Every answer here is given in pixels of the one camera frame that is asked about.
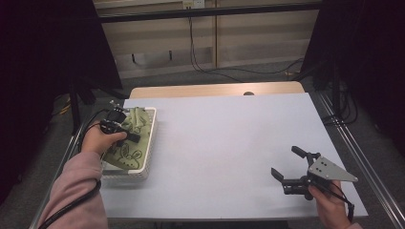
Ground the black metal stand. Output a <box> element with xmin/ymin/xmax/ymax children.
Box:
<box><xmin>313</xmin><ymin>60</ymin><xmax>342</xmax><ymax>116</ymax></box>
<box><xmin>68</xmin><ymin>75</ymin><xmax>97</xmax><ymax>136</ymax></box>

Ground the person's left hand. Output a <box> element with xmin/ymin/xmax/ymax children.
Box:
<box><xmin>81</xmin><ymin>128</ymin><xmax>128</xmax><ymax>156</ymax></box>

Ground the bundle of black cables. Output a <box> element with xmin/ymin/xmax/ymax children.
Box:
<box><xmin>321</xmin><ymin>80</ymin><xmax>359</xmax><ymax>126</ymax></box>

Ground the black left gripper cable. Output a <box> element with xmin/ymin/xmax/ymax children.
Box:
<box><xmin>37</xmin><ymin>108</ymin><xmax>111</xmax><ymax>229</ymax></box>

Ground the long black floor cable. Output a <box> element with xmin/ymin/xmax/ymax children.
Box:
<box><xmin>188</xmin><ymin>17</ymin><xmax>304</xmax><ymax>84</ymax></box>

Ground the green printed cloth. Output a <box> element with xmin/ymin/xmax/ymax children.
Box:
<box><xmin>103</xmin><ymin>107</ymin><xmax>153</xmax><ymax>171</ymax></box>

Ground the light wooden table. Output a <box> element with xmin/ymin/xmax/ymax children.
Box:
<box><xmin>129</xmin><ymin>81</ymin><xmax>306</xmax><ymax>99</ymax></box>

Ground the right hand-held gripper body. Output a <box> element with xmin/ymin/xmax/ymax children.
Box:
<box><xmin>282</xmin><ymin>152</ymin><xmax>359</xmax><ymax>201</ymax></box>

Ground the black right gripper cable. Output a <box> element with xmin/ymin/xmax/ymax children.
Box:
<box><xmin>318</xmin><ymin>181</ymin><xmax>356</xmax><ymax>224</ymax></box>

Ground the white perforated plastic basket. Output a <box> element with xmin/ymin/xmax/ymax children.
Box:
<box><xmin>100</xmin><ymin>107</ymin><xmax>158</xmax><ymax>180</ymax></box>

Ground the person's right hand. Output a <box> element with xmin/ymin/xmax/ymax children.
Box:
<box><xmin>308</xmin><ymin>180</ymin><xmax>352</xmax><ymax>229</ymax></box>

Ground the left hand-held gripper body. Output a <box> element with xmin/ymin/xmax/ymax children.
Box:
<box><xmin>99</xmin><ymin>100</ymin><xmax>130</xmax><ymax>136</ymax></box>

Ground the metal floor rail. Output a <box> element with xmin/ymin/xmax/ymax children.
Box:
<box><xmin>28</xmin><ymin>120</ymin><xmax>89</xmax><ymax>229</ymax></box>
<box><xmin>318</xmin><ymin>92</ymin><xmax>405</xmax><ymax>229</ymax></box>

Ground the white wall power outlet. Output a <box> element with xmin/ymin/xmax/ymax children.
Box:
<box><xmin>182</xmin><ymin>0</ymin><xmax>205</xmax><ymax>10</ymax></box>

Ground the black horizontal metal bar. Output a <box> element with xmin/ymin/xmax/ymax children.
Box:
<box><xmin>98</xmin><ymin>2</ymin><xmax>323</xmax><ymax>24</ymax></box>

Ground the yellow cable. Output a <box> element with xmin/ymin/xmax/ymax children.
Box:
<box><xmin>58</xmin><ymin>96</ymin><xmax>72</xmax><ymax>116</ymax></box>

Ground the black curtain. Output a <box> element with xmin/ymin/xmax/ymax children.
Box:
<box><xmin>0</xmin><ymin>0</ymin><xmax>123</xmax><ymax>204</ymax></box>
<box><xmin>300</xmin><ymin>0</ymin><xmax>405</xmax><ymax>156</ymax></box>

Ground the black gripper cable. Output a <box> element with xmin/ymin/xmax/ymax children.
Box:
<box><xmin>37</xmin><ymin>108</ymin><xmax>111</xmax><ymax>229</ymax></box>
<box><xmin>318</xmin><ymin>181</ymin><xmax>356</xmax><ymax>224</ymax></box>

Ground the white table mat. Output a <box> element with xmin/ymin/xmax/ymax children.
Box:
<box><xmin>99</xmin><ymin>93</ymin><xmax>370</xmax><ymax>220</ymax></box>

